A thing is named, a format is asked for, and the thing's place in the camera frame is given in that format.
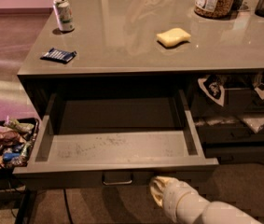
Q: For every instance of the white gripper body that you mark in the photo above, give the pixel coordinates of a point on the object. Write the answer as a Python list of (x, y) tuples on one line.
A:
[(171, 194)]

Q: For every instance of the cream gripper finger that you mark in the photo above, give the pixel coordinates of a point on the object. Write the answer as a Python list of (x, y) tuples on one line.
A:
[(161, 189)]

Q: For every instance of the grey top drawer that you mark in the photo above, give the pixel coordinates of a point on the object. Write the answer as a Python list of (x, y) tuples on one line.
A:
[(113, 142)]

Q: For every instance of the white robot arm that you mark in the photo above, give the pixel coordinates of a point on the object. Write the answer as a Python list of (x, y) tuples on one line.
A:
[(219, 213)]

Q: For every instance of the yellow sponge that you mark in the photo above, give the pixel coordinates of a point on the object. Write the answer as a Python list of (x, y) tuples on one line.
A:
[(173, 37)]

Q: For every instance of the grey cabinet counter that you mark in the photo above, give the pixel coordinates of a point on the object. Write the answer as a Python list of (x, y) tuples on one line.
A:
[(118, 55)]

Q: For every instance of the black bin of snacks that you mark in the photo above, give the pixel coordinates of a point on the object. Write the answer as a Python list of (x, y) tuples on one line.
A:
[(17, 139)]

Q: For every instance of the dark blue snack packet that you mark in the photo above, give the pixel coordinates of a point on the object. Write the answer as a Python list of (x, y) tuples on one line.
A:
[(59, 56)]

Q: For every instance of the large jar of nuts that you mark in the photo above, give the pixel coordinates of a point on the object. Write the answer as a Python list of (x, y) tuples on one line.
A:
[(213, 9)]

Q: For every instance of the green white soda can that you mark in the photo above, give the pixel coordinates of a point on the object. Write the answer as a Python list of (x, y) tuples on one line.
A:
[(63, 15)]

